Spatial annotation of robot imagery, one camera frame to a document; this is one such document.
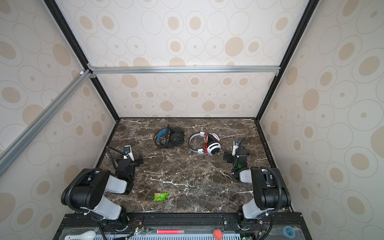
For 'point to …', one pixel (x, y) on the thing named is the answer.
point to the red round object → (217, 234)
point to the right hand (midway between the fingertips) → (234, 149)
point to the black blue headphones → (168, 137)
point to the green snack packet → (160, 196)
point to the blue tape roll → (288, 231)
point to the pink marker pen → (170, 232)
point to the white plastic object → (87, 235)
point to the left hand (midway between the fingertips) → (134, 148)
